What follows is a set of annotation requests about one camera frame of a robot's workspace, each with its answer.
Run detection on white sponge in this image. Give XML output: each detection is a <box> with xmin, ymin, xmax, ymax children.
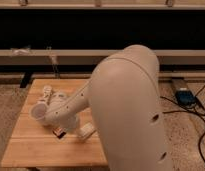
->
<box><xmin>77</xmin><ymin>123</ymin><xmax>96</xmax><ymax>140</ymax></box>

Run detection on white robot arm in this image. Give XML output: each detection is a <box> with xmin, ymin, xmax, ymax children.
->
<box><xmin>46</xmin><ymin>45</ymin><xmax>173</xmax><ymax>171</ymax></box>

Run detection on small dark brown box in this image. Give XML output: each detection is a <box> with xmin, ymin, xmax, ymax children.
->
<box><xmin>53</xmin><ymin>127</ymin><xmax>66</xmax><ymax>139</ymax></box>

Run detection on white plastic cup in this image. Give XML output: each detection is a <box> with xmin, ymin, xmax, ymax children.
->
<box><xmin>30</xmin><ymin>103</ymin><xmax>48</xmax><ymax>126</ymax></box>

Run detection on wooden table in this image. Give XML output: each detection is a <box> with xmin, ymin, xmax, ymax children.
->
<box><xmin>1</xmin><ymin>79</ymin><xmax>107</xmax><ymax>168</ymax></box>

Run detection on blue power adapter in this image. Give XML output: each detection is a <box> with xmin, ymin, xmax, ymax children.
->
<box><xmin>175</xmin><ymin>90</ymin><xmax>195</xmax><ymax>106</ymax></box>

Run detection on long metal rail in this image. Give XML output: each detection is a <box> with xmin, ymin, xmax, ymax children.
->
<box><xmin>0</xmin><ymin>50</ymin><xmax>205</xmax><ymax>65</ymax></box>

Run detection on black cable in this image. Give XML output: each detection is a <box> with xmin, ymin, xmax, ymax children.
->
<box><xmin>159</xmin><ymin>79</ymin><xmax>205</xmax><ymax>168</ymax></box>

